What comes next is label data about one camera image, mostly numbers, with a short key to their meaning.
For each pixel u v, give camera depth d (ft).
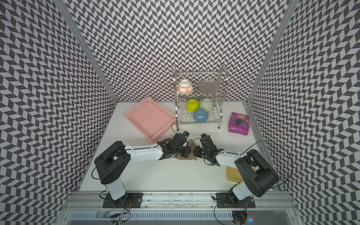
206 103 3.46
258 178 1.43
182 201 2.43
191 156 2.86
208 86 2.63
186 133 2.66
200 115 3.30
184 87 2.77
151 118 3.67
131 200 2.35
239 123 3.24
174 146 2.24
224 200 2.39
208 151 2.32
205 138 2.77
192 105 3.49
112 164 1.49
